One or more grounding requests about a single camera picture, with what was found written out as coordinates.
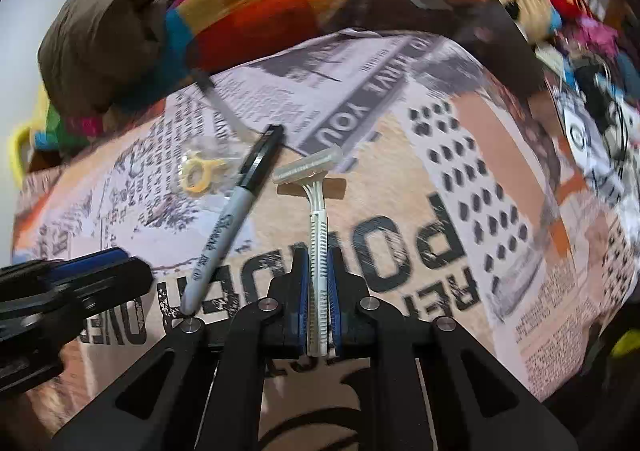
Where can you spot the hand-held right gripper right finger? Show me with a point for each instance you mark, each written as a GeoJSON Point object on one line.
{"type": "Point", "coordinates": [336, 306]}

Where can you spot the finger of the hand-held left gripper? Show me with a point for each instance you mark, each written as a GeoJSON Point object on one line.
{"type": "Point", "coordinates": [110, 281]}
{"type": "Point", "coordinates": [85, 263]}

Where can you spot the thin grey stick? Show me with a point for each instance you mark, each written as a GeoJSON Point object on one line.
{"type": "Point", "coordinates": [225, 108]}

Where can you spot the colourful patchwork blanket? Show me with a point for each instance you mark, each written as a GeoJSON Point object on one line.
{"type": "Point", "coordinates": [260, 16]}

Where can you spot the white disposable razor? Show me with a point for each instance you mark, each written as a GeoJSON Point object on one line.
{"type": "Point", "coordinates": [319, 241]}

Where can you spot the white printed cloth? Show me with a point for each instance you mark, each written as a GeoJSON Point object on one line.
{"type": "Point", "coordinates": [600, 166]}

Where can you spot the newspaper print blanket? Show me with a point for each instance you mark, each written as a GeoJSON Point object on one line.
{"type": "Point", "coordinates": [450, 156]}

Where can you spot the grey marker pen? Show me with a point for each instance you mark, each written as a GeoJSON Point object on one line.
{"type": "Point", "coordinates": [235, 201]}

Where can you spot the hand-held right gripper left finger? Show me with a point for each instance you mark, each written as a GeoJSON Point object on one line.
{"type": "Point", "coordinates": [302, 301]}

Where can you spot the yellow hoop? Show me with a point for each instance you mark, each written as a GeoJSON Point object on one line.
{"type": "Point", "coordinates": [15, 151]}

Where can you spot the brown padded jacket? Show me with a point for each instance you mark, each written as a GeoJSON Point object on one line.
{"type": "Point", "coordinates": [100, 41]}

